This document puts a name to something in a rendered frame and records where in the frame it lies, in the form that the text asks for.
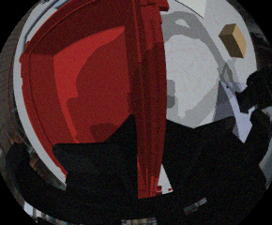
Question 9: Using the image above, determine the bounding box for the tan rectangular block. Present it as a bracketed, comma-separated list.
[219, 23, 248, 59]

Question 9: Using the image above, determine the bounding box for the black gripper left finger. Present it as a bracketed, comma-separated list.
[53, 113, 139, 199]

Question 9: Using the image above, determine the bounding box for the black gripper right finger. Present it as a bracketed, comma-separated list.
[162, 116, 236, 191]

